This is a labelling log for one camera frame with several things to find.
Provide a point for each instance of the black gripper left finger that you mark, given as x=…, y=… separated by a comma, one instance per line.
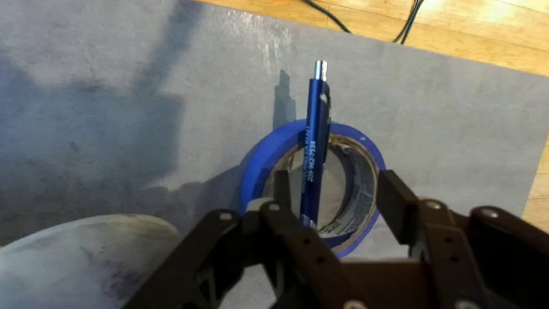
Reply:
x=211, y=260

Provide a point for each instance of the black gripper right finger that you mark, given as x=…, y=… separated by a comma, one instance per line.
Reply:
x=482, y=260

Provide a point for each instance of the grey concrete table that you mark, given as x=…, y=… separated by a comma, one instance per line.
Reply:
x=124, y=122

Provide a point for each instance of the blue pen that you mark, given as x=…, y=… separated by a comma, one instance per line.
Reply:
x=314, y=143

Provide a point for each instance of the blue tape roll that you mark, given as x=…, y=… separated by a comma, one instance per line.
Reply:
x=360, y=160

